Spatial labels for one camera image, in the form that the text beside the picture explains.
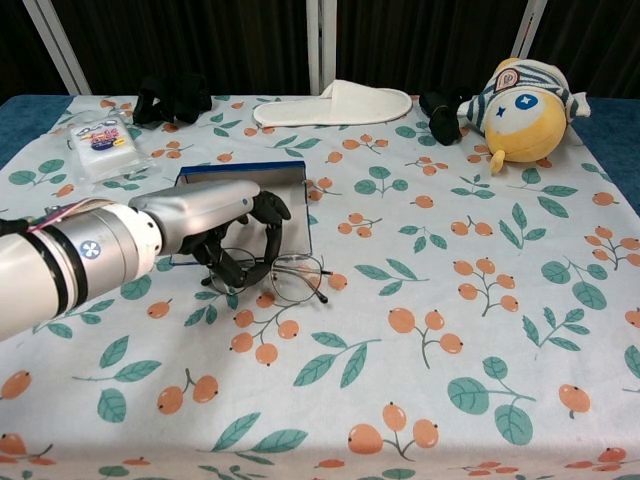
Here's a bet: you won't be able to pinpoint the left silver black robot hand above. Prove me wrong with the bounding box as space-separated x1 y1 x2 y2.
128 178 292 291

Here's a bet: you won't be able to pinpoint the blue grey box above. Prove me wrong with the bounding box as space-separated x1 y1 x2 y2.
169 160 314 269

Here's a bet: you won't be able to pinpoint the metal frame eyeglasses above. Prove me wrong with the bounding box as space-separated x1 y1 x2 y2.
199 252 334 307

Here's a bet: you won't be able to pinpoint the large black hair scrunchie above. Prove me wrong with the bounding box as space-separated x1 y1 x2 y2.
132 73 213 127

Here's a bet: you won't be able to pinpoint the packaged white sponge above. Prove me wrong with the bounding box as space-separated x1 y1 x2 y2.
67 110 151 184

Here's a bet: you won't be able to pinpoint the black pleated curtain panel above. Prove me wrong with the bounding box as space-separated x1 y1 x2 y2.
54 0 311 96
529 0 640 101
333 0 529 96
0 0 74 106

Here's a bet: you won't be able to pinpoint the white disposable slipper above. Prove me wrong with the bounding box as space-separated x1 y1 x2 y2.
252 78 415 129

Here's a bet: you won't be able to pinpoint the blue table cover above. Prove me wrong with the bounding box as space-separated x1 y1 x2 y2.
0 94 640 191

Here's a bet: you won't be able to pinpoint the orange fruit print tablecloth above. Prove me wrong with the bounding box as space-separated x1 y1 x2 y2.
0 94 640 480

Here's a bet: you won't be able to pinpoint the yellow plush toy striped hat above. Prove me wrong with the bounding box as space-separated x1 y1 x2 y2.
455 57 592 176

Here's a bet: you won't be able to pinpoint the arm wire bundle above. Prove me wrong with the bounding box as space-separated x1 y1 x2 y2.
27 197 119 234

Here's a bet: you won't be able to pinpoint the white partition post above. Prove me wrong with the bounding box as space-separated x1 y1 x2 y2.
22 0 94 96
305 0 337 96
509 0 549 66

